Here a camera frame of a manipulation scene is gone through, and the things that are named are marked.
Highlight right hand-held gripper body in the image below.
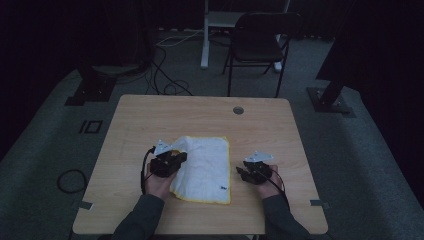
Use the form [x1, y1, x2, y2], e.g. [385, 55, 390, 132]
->
[242, 150, 275, 186]

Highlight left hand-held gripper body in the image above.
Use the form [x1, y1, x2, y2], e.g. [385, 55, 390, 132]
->
[148, 139, 181, 179]

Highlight white towel with yellow edge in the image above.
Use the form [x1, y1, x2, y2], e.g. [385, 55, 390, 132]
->
[169, 135, 232, 205]

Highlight person's right hand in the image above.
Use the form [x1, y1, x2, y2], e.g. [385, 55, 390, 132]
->
[257, 164, 285, 200]

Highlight person's left hand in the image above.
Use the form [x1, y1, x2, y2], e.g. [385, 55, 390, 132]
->
[143, 163, 178, 201]

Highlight black stand with flat base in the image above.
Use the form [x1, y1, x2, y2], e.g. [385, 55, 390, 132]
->
[64, 62, 147, 107]

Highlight black folding chair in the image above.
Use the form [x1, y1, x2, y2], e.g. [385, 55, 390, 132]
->
[222, 12, 303, 98]

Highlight left hand-held gripper black cable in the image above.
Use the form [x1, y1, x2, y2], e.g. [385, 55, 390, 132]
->
[140, 145, 157, 196]

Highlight hand-held gripper black cable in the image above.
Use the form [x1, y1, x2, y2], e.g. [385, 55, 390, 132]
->
[265, 167, 291, 210]
[140, 145, 157, 196]

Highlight right hand-held gripper black cable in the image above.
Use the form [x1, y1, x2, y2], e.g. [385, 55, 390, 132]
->
[265, 167, 291, 210]

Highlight black floor cables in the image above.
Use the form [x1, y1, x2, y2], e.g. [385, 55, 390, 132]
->
[144, 45, 194, 97]

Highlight black slanted post with base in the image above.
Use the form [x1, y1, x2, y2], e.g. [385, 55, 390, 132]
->
[306, 0, 357, 119]

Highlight white desk frame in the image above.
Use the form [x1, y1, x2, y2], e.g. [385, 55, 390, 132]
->
[200, 0, 291, 73]

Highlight white floor cable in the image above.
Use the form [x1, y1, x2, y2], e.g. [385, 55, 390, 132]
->
[155, 29, 205, 48]

